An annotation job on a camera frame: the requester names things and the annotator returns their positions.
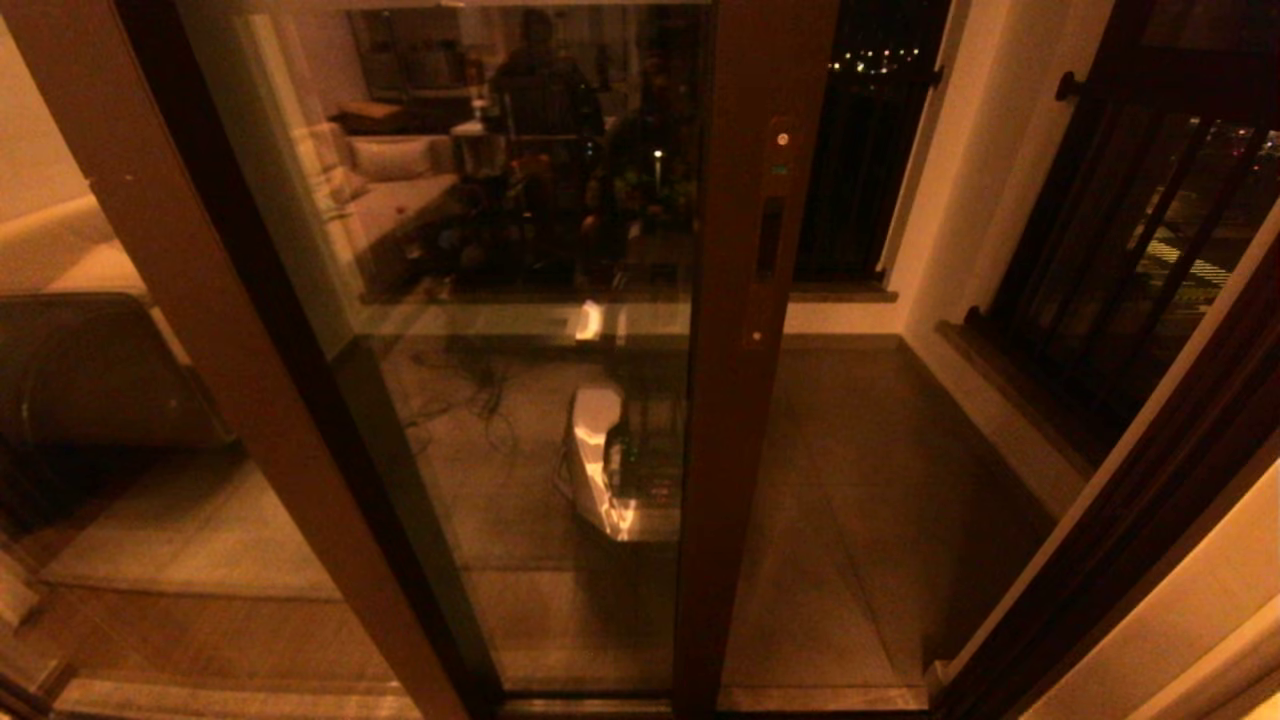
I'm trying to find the brown framed fixed glass panel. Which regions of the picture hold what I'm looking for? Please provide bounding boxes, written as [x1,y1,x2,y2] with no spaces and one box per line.
[0,0,501,720]

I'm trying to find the black balcony railing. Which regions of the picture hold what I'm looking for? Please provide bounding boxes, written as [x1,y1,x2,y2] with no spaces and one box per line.
[795,0,949,284]

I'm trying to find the black side window railing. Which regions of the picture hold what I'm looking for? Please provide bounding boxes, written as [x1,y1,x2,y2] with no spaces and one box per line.
[965,0,1280,456]

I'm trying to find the long dark stone window sill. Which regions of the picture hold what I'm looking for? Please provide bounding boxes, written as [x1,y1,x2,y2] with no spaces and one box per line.
[937,318,1101,483]

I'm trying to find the brown framed sliding glass door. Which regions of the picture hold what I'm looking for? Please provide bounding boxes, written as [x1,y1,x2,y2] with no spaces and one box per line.
[175,0,843,720]

